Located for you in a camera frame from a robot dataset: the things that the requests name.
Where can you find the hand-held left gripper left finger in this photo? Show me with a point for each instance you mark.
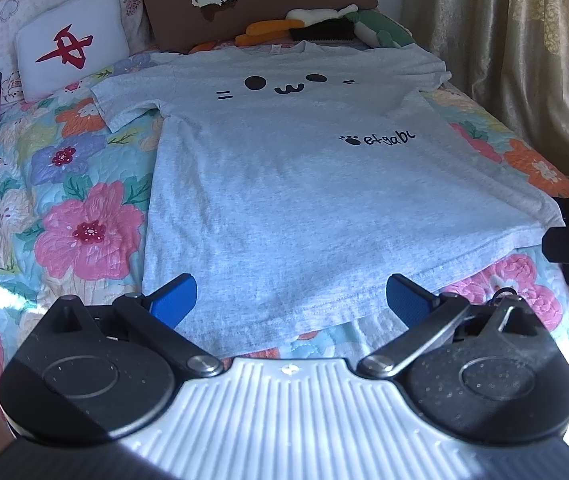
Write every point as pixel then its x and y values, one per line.
pixel 174 299

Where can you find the white orange black goose plush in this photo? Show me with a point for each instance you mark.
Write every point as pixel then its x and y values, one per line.
pixel 264 30

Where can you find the white pillow with red mark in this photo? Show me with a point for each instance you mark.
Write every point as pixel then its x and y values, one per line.
pixel 72 25

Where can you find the green and white plush toy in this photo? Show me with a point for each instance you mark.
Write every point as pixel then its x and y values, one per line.
pixel 379 27

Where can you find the grey cat-face t-shirt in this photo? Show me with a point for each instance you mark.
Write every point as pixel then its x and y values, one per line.
pixel 264 185

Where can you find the brown pillow with cloud print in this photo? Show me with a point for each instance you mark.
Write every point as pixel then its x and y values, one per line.
pixel 174 10

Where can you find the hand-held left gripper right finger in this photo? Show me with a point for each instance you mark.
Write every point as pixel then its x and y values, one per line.
pixel 405 299

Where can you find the floral quilted bedspread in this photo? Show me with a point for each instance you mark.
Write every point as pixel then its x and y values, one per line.
pixel 64 185

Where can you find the beige curtain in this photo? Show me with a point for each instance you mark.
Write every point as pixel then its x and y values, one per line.
pixel 514 60

